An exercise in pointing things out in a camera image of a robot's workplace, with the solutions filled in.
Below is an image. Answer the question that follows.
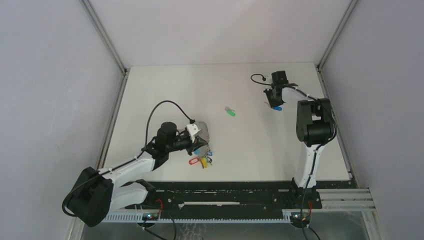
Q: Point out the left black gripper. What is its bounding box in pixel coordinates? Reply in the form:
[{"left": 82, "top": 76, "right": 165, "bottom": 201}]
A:
[{"left": 166, "top": 133, "right": 207, "bottom": 156}]

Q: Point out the metal key organiser with rings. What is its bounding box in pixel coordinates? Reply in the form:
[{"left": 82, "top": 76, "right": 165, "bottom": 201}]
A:
[{"left": 194, "top": 121, "right": 211, "bottom": 169}]

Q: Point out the key with blue tag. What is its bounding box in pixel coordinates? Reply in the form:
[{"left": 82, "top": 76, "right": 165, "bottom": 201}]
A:
[{"left": 266, "top": 102, "right": 283, "bottom": 111}]

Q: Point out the red tagged key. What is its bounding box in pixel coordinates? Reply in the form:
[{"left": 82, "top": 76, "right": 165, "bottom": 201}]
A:
[{"left": 188, "top": 157, "right": 200, "bottom": 165}]

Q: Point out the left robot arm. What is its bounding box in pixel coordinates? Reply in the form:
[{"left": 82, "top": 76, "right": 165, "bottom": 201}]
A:
[{"left": 62, "top": 121, "right": 210, "bottom": 227}]

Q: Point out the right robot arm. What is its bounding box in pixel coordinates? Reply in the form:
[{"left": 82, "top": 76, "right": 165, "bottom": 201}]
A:
[{"left": 259, "top": 70, "right": 338, "bottom": 190}]

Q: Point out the key with green tag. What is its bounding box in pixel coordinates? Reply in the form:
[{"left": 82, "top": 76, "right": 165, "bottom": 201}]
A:
[{"left": 224, "top": 106, "right": 236, "bottom": 117}]

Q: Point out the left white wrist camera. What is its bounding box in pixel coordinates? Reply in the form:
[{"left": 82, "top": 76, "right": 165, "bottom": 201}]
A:
[{"left": 185, "top": 123, "right": 202, "bottom": 139}]

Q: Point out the right camera black cable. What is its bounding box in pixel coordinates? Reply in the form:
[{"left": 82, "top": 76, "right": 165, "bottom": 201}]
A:
[{"left": 250, "top": 73, "right": 274, "bottom": 87}]

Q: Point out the camera black cable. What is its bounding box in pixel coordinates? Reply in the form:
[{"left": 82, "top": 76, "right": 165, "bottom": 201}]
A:
[
  {"left": 250, "top": 73, "right": 274, "bottom": 87},
  {"left": 144, "top": 100, "right": 196, "bottom": 150}
]

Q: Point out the left camera black cable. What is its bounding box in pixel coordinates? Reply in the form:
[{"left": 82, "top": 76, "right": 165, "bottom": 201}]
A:
[{"left": 144, "top": 100, "right": 196, "bottom": 150}]

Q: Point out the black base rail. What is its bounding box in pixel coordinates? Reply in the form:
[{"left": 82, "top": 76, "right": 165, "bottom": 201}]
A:
[{"left": 142, "top": 181, "right": 323, "bottom": 221}]

